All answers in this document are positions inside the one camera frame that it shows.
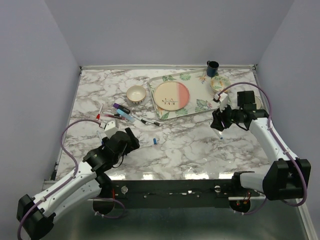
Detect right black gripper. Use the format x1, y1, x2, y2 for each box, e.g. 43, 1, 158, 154
210, 100, 243, 132

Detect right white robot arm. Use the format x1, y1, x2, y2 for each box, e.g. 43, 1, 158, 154
210, 91, 311, 201

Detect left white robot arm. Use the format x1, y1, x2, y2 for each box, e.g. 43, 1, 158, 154
16, 127, 140, 240

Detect pink red pen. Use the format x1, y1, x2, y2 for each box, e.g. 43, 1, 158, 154
102, 113, 124, 119

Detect light blue highlighter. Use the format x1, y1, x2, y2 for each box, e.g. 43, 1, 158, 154
116, 109, 135, 123

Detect blue cap thin marker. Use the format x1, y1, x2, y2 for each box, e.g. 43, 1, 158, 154
96, 130, 104, 144

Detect purple highlighter black cap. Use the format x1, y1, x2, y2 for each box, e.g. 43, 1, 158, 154
113, 103, 131, 114

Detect floral yellow rimmed bowl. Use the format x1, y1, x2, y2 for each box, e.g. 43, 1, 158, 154
210, 75, 231, 93

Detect floral rectangular serving tray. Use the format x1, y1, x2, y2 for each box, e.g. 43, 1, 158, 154
148, 68, 219, 120

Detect teal rimmed white bowl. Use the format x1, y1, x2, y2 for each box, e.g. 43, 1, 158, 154
254, 96, 262, 110

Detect red cap whiteboard marker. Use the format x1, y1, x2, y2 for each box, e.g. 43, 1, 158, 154
96, 103, 104, 120

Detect white bowl blue stripes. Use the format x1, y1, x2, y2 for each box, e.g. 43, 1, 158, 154
126, 85, 147, 105

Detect cream and pink plate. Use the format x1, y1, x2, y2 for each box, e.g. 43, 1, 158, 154
153, 81, 190, 111

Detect dark blue mug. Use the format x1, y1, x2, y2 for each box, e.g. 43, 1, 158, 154
206, 60, 220, 78

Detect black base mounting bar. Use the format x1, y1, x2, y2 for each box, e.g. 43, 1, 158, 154
81, 178, 261, 210

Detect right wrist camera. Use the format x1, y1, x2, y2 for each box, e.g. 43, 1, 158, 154
213, 92, 229, 112

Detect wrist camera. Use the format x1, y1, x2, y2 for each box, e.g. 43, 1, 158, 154
104, 120, 119, 139
213, 92, 229, 112

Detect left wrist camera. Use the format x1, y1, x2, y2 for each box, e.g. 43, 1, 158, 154
104, 120, 119, 139

